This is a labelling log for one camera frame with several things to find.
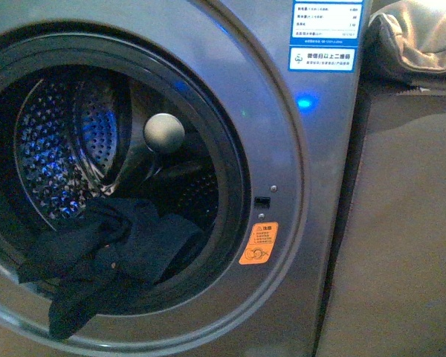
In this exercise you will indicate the dark navy knit garment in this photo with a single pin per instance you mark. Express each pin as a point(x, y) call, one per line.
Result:
point(106, 259)

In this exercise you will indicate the grey front-load washing machine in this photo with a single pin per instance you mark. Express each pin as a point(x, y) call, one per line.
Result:
point(78, 82)

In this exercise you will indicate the grey round drum knob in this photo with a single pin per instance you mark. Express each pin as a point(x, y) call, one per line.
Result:
point(164, 133)

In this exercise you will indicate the orange warning sticker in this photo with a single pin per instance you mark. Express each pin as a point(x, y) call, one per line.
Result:
point(260, 244)

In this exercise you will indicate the blue white QR label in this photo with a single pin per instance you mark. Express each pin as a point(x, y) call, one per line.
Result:
point(321, 59)

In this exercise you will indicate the blue white energy label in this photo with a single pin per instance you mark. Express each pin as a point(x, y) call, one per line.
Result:
point(331, 24)

